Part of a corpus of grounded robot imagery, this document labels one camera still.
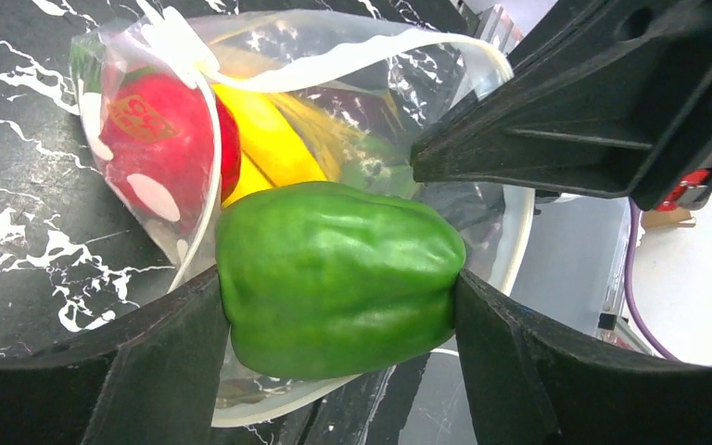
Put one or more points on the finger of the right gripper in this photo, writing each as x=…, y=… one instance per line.
x=603, y=23
x=568, y=123

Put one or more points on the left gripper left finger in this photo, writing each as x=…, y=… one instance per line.
x=149, y=377

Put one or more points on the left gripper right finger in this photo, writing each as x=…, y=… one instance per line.
x=531, y=380

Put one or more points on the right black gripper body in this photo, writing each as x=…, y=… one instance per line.
x=677, y=102

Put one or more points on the green toy vegetable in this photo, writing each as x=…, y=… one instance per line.
x=321, y=280

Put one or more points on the red toy pepper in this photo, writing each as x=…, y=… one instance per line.
x=161, y=136

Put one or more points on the clear polka dot zip bag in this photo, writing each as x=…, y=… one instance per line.
x=390, y=81

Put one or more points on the yellow toy bananas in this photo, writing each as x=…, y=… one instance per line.
x=284, y=140

